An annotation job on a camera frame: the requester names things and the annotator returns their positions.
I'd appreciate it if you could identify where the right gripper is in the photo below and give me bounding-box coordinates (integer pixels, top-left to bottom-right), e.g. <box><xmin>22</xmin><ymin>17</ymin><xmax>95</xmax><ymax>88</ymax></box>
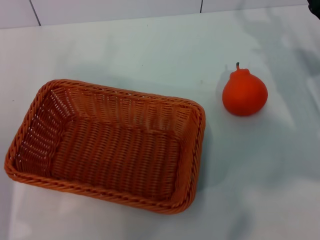
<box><xmin>307</xmin><ymin>0</ymin><xmax>320</xmax><ymax>16</ymax></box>

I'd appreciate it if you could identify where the orange toy pear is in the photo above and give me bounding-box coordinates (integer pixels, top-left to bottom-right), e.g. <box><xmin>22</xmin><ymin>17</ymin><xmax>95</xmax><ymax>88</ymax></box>
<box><xmin>222</xmin><ymin>61</ymin><xmax>269</xmax><ymax>117</ymax></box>

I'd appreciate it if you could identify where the orange woven rectangular basket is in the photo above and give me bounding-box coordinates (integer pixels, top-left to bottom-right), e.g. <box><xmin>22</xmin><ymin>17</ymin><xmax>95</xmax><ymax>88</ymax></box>
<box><xmin>3</xmin><ymin>79</ymin><xmax>207</xmax><ymax>216</ymax></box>

